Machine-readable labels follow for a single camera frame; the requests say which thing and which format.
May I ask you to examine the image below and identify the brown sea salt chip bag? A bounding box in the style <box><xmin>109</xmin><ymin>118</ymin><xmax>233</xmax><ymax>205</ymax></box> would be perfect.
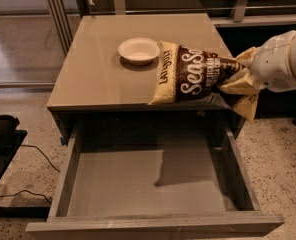
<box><xmin>147</xmin><ymin>40</ymin><xmax>246</xmax><ymax>106</ymax></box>

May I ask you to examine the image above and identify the open grey top drawer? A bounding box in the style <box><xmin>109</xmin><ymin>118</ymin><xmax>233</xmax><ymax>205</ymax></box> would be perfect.
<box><xmin>26</xmin><ymin>125</ymin><xmax>284</xmax><ymax>240</ymax></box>

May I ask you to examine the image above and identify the white paper bowl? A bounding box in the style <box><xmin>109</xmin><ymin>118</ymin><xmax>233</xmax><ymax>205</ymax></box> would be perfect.
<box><xmin>118</xmin><ymin>38</ymin><xmax>160</xmax><ymax>65</ymax></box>

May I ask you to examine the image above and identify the metal railing frame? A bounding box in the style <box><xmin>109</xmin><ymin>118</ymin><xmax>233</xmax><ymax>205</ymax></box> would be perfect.
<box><xmin>46</xmin><ymin>0</ymin><xmax>296</xmax><ymax>54</ymax></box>

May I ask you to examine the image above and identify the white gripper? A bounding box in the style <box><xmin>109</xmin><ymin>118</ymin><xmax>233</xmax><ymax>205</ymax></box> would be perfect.
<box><xmin>217</xmin><ymin>30</ymin><xmax>296</xmax><ymax>121</ymax></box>

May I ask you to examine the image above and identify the black cable lower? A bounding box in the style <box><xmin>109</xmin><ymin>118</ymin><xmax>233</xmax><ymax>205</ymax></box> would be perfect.
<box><xmin>0</xmin><ymin>189</ymin><xmax>53</xmax><ymax>206</ymax></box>

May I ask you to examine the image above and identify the black equipment base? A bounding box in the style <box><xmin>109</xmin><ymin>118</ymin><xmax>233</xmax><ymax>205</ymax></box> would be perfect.
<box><xmin>0</xmin><ymin>115</ymin><xmax>50</xmax><ymax>218</ymax></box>

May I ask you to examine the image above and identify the black cable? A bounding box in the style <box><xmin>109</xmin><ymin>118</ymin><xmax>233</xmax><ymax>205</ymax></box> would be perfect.
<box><xmin>20</xmin><ymin>144</ymin><xmax>61</xmax><ymax>173</ymax></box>
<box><xmin>0</xmin><ymin>189</ymin><xmax>53</xmax><ymax>206</ymax></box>

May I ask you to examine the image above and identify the grey cabinet with glossy top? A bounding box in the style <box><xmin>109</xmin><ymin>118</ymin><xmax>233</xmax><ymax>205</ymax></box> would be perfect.
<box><xmin>47</xmin><ymin>14</ymin><xmax>248</xmax><ymax>141</ymax></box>

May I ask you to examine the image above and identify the black cable upper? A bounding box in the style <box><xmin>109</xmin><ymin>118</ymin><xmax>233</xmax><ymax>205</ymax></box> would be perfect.
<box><xmin>20</xmin><ymin>144</ymin><xmax>61</xmax><ymax>173</ymax></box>

